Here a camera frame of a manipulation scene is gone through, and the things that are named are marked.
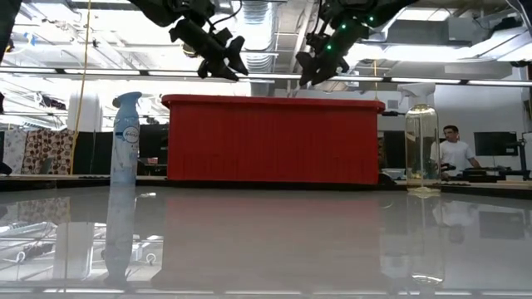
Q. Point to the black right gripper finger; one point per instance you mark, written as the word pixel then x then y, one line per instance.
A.
pixel 325 71
pixel 306 68

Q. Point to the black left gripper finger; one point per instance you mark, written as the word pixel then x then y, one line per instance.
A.
pixel 237 56
pixel 218 70

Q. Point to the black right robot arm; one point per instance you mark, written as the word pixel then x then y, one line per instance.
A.
pixel 390 8

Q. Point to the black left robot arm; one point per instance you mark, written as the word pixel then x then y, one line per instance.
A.
pixel 158 10

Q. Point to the red plastic laundry bin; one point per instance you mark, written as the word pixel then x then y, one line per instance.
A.
pixel 270 141

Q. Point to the dark dome ceiling lamp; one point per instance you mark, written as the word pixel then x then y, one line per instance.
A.
pixel 189 52

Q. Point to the blue air freshener spray bottle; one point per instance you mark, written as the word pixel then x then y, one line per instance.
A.
pixel 126 141

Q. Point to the clear spray bottle white trigger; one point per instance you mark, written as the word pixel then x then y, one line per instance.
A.
pixel 422 137

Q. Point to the person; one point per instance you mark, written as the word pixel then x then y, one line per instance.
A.
pixel 455 153

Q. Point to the floral patterned fabric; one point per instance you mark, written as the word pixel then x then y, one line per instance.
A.
pixel 50 151

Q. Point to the light wooden desk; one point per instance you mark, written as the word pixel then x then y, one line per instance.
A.
pixel 62 177

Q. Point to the white patterned fabric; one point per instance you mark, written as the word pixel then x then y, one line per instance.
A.
pixel 14 149

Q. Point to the silver ventilation duct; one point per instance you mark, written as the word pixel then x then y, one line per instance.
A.
pixel 262 58

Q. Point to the black wall monitor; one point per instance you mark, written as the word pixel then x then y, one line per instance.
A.
pixel 494 144

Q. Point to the black aluminium table frame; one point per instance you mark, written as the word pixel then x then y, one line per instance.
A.
pixel 62 185

